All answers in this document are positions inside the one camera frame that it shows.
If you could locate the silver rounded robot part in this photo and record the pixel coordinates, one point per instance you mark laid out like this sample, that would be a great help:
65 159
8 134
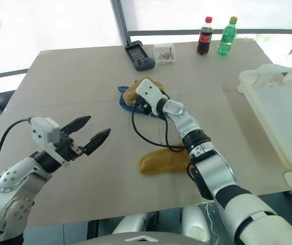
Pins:
135 223
195 224

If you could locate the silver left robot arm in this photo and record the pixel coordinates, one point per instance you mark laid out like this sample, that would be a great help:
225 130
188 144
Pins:
10 183

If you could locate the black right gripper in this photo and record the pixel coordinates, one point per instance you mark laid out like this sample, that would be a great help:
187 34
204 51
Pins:
143 106

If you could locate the clear plastic box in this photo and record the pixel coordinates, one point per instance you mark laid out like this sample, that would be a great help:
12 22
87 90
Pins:
162 48

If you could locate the white plastic basket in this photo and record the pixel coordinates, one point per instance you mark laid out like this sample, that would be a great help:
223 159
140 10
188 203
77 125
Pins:
270 107

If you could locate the grey robot chest plate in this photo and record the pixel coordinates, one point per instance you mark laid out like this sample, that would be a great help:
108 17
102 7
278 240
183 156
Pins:
125 240

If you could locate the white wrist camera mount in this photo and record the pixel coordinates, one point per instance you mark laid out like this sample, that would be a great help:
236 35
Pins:
41 130
148 89

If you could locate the grey window frame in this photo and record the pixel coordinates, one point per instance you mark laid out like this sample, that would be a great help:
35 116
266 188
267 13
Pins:
120 20

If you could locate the black handheld game device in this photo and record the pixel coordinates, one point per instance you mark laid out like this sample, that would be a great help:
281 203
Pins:
138 57

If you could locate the green bottle yellow cap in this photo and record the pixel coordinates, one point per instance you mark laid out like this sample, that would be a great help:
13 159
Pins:
226 38

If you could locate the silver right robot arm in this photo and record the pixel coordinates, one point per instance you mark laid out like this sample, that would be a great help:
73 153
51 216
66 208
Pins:
212 173

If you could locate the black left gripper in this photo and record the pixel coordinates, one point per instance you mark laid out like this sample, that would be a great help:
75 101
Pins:
68 149

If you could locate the cola bottle red cap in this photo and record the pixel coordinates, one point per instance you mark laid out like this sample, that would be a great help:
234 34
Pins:
203 38

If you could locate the large blue sock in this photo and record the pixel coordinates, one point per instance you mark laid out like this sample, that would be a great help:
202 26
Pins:
126 106

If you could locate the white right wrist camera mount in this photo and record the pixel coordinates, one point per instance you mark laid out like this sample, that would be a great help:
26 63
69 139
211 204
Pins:
148 89

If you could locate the colourful small clips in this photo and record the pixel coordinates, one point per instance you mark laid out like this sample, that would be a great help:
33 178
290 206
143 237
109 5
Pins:
166 56

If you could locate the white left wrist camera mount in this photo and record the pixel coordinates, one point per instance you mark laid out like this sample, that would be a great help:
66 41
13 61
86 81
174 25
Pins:
41 130

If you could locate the grey window rail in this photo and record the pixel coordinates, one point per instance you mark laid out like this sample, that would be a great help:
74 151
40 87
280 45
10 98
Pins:
3 74

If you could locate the mustard yellow sock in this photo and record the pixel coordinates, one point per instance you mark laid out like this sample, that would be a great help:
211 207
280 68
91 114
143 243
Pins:
130 95
158 160

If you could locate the small blue sock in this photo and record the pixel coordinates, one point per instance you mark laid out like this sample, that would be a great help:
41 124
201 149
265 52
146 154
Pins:
122 89

